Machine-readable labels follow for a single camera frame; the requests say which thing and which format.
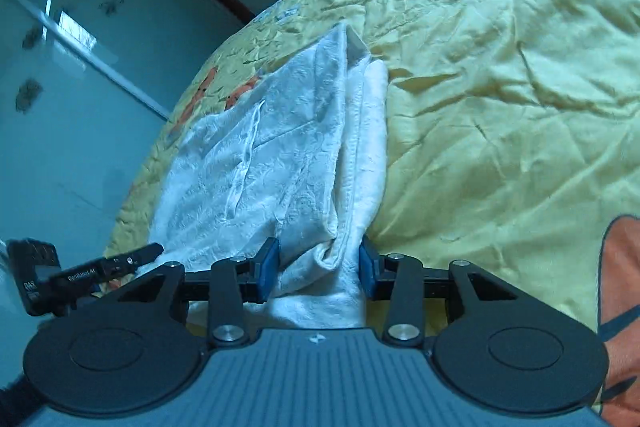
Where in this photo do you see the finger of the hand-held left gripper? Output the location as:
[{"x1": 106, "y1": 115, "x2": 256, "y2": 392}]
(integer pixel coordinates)
[{"x1": 102, "y1": 243, "x2": 166, "y2": 281}]

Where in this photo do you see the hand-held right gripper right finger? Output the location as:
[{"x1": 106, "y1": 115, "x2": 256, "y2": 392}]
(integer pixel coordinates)
[{"x1": 357, "y1": 237, "x2": 522, "y2": 349}]

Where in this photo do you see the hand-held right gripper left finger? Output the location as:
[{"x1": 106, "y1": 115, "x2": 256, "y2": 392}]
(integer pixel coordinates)
[{"x1": 117, "y1": 237, "x2": 282, "y2": 349}]

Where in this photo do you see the white towel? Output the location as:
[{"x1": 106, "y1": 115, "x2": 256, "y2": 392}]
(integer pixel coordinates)
[{"x1": 149, "y1": 21, "x2": 392, "y2": 331}]

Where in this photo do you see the yellow printed bedsheet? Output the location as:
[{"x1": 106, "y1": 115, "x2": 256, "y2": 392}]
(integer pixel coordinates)
[{"x1": 102, "y1": 0, "x2": 640, "y2": 427}]

